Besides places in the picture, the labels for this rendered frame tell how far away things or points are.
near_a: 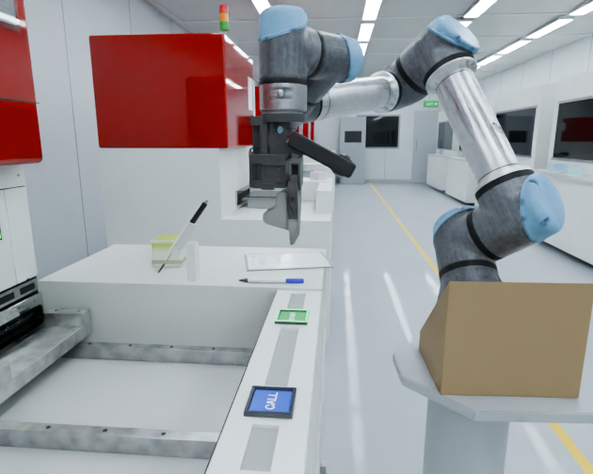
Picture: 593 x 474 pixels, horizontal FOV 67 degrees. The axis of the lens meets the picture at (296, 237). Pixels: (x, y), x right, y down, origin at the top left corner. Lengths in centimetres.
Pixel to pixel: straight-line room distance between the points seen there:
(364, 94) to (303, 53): 31
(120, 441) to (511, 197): 77
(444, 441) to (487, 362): 22
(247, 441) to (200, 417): 30
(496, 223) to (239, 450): 64
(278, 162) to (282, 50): 16
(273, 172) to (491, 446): 67
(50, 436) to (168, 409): 18
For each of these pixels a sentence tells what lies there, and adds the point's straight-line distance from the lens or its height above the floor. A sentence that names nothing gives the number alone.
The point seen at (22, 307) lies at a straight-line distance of 108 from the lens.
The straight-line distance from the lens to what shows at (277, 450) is 50.
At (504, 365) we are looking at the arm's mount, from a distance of 89.
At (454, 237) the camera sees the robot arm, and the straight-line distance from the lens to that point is 97.
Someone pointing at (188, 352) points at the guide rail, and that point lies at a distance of 96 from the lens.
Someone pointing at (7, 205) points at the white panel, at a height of 114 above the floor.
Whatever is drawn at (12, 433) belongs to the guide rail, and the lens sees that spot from 83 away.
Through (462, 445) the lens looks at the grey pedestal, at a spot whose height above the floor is 69.
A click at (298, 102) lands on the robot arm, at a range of 71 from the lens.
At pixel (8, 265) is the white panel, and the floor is 102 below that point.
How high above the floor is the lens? 127
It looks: 12 degrees down
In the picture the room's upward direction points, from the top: straight up
